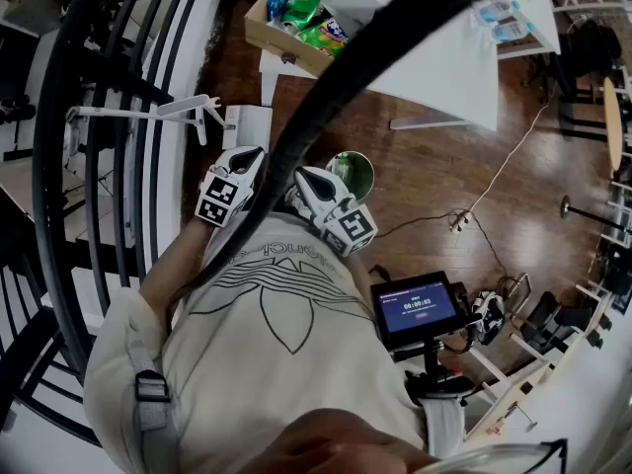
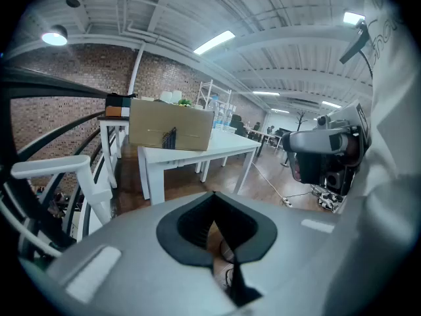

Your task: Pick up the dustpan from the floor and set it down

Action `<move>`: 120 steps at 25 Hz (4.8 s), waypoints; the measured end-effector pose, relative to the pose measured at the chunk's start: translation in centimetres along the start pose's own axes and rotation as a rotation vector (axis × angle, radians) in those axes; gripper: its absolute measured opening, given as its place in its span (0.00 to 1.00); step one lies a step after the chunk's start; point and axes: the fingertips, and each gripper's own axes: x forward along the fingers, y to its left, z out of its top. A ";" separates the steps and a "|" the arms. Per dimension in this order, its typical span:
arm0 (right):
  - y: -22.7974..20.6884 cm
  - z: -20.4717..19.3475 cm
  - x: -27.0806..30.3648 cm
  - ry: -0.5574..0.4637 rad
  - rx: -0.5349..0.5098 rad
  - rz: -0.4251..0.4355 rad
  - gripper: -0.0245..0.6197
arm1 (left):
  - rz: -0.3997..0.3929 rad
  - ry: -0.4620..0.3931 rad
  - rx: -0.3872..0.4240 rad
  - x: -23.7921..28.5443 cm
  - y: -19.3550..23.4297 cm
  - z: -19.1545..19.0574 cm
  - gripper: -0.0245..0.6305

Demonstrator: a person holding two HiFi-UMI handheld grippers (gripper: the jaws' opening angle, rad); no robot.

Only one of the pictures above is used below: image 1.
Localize white waist strap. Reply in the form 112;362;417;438
423;396;466;456

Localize thick black cable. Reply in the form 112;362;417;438
167;0;532;315

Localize green chips bag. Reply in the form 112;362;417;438
297;15;350;59

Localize white desk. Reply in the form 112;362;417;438
463;274;632;474

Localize thin black floor cable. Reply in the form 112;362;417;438
377;212;510;276

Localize black pole stand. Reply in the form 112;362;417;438
560;195;626;231

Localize white metal rack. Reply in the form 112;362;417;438
599;150;632;246

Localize black office chair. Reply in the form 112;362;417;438
547;15;626;103

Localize white table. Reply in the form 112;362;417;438
259;0;563;132

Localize person's face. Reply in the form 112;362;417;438
246;407;440;474

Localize beige printed t-shirt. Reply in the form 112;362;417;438
83;209;429;474

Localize metal chair frame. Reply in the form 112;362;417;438
498;272;533;315

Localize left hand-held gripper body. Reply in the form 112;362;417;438
195;145;267;229

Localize black monitor mount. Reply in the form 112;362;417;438
389;338;478;404

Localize clear water bottle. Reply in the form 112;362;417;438
491;20;537;44
473;0;522;25

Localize person's left forearm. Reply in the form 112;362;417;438
137;217;221;335

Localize cardboard box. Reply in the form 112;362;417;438
244;0;381;79

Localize white power strip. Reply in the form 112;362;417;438
446;208;473;235

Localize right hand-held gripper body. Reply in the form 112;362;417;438
290;165;379;259

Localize black-rimmed glasses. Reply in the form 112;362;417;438
419;436;569;474

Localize white floor cable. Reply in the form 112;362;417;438
471;94;554;211

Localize black monitor screen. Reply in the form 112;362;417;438
369;270;468;350

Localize white and black headset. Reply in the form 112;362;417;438
466;288;508;348

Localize round wooden table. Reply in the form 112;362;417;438
601;76;624;172

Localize green round bin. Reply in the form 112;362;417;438
325;150;376;201

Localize grey shoulder strap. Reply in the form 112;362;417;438
125;338;182;474

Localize black metal railing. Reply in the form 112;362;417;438
0;0;223;448

